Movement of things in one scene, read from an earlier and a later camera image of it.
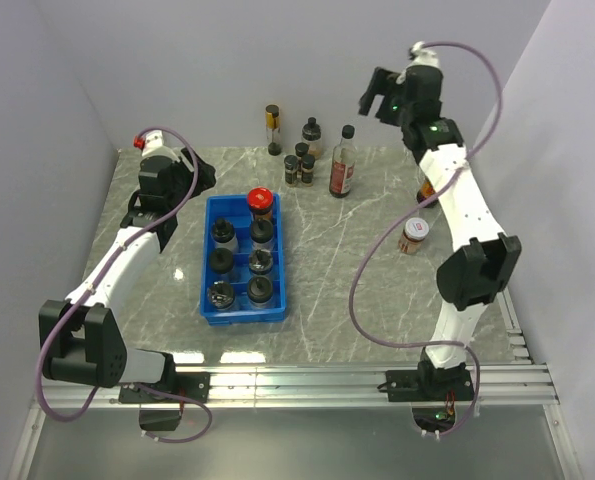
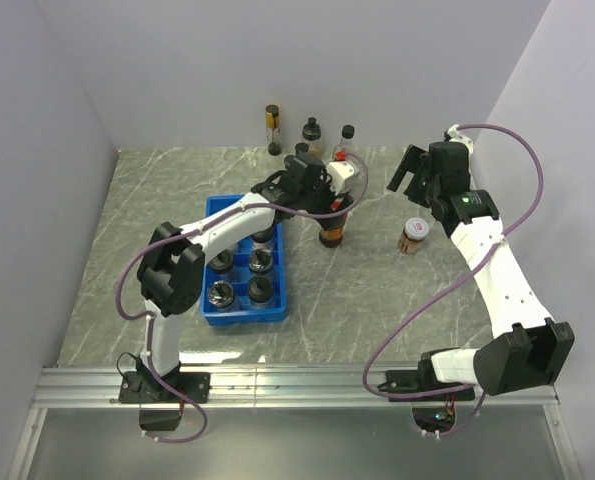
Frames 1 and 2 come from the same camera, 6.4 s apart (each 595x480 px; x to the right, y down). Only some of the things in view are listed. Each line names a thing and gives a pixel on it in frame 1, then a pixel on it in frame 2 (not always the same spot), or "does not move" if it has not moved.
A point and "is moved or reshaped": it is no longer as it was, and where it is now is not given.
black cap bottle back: (221, 260) does not move
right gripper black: (380, 85) -> (414, 162)
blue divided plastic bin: (243, 263) does not move
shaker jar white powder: (221, 294) does not move
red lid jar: (427, 190) is moved or reshaped
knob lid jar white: (260, 288) does not move
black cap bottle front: (260, 261) does not move
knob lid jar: (262, 234) does not move
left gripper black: (205, 179) -> (330, 197)
